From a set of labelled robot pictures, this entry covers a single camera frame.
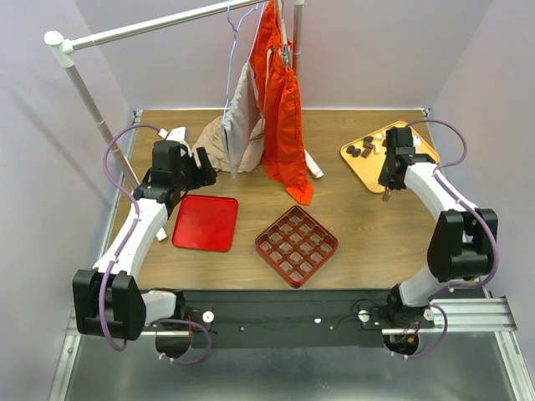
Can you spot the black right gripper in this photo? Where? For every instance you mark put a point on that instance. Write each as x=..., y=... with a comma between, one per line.
x=384, y=180

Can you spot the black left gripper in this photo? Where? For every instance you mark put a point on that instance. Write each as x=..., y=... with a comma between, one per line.
x=205, y=175

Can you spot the metal tongs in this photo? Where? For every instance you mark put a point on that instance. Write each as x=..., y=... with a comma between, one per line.
x=386, y=195

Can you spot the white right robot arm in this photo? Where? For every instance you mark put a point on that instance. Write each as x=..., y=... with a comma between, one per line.
x=462, y=253

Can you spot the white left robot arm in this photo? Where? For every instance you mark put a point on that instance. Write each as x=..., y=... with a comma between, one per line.
x=107, y=300

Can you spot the red chocolate box tray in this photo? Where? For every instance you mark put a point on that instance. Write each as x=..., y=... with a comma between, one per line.
x=295, y=245

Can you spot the yellow plastic tray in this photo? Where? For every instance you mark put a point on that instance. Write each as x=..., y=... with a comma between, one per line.
x=368, y=169

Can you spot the beige crumpled cloth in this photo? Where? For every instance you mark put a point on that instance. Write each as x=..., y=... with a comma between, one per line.
x=210, y=139

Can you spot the red tin lid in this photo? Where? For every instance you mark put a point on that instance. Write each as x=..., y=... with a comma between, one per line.
x=206, y=222

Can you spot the grey hanging towel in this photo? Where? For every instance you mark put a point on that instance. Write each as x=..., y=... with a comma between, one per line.
x=241, y=129

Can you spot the orange hanging shorts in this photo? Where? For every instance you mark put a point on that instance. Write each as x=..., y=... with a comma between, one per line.
x=279, y=101

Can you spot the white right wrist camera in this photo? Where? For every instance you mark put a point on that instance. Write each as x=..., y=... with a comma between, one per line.
x=416, y=141

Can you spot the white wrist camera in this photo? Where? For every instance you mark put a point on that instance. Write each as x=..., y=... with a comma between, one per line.
x=180, y=134
x=416, y=141

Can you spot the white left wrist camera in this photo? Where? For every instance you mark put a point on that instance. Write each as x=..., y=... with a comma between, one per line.
x=180, y=134

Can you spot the white clothes rack frame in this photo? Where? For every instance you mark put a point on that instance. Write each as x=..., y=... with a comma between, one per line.
x=63, y=49

